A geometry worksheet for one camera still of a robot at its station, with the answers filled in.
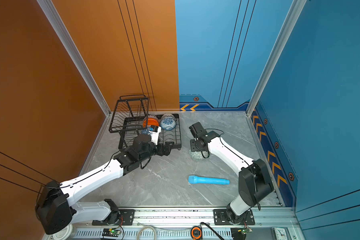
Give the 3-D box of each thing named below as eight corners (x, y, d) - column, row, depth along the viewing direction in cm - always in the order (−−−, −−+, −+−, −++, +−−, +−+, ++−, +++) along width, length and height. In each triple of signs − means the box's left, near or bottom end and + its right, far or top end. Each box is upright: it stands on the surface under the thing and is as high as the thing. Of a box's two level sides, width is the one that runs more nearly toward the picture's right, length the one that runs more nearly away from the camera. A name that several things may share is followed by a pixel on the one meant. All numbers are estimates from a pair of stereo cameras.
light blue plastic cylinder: (188, 185, 86) (188, 182, 82) (188, 178, 88) (188, 175, 85) (228, 185, 86) (230, 182, 82) (227, 178, 88) (228, 175, 85)
